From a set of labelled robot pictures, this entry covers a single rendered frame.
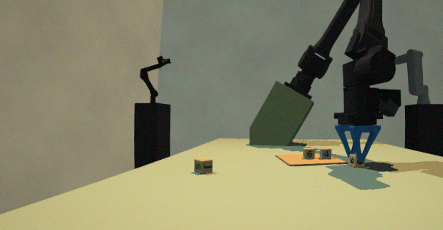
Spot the beige letter block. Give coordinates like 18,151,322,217
194,158,213,174
349,154,365,168
320,148,332,159
303,148,315,159

